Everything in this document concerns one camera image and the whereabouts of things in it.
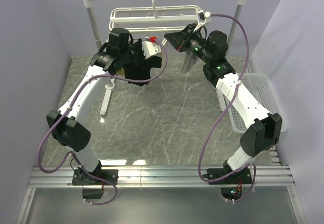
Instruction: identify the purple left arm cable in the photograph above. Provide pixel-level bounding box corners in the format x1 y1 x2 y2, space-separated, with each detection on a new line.
37 41 168 206

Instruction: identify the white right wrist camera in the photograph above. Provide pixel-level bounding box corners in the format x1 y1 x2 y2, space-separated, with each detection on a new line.
194 10 211 32

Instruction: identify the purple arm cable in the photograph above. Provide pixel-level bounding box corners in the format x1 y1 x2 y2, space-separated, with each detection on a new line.
197 13 256 203
37 41 168 206

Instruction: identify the white clip hanger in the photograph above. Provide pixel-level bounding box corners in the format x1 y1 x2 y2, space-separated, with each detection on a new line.
108 0 201 35

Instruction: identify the grey hanging underwear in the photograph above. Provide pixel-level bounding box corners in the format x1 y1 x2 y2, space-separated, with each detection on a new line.
180 52 198 73

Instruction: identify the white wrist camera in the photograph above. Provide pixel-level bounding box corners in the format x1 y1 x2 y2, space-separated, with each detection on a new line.
141 36 162 59
194 10 211 32

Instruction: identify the white plastic basket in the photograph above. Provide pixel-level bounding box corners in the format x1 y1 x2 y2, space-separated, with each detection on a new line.
228 73 288 134

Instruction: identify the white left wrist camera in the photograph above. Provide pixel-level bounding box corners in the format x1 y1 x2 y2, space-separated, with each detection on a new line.
141 36 162 59

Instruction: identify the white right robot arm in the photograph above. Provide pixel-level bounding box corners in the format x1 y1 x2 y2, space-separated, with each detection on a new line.
164 23 282 184

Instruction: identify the aluminium mounting rail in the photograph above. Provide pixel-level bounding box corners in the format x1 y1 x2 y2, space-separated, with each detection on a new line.
28 165 295 188

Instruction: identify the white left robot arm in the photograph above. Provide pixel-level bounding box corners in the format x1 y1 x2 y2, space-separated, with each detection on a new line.
46 28 151 185

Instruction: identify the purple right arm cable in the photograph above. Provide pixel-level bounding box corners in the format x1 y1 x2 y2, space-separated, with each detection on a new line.
197 13 256 203

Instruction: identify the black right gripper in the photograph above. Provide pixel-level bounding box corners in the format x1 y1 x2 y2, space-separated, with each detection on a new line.
165 24 212 64

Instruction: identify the black underwear beige waistband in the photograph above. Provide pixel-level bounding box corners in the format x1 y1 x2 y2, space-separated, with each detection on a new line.
123 56 162 81

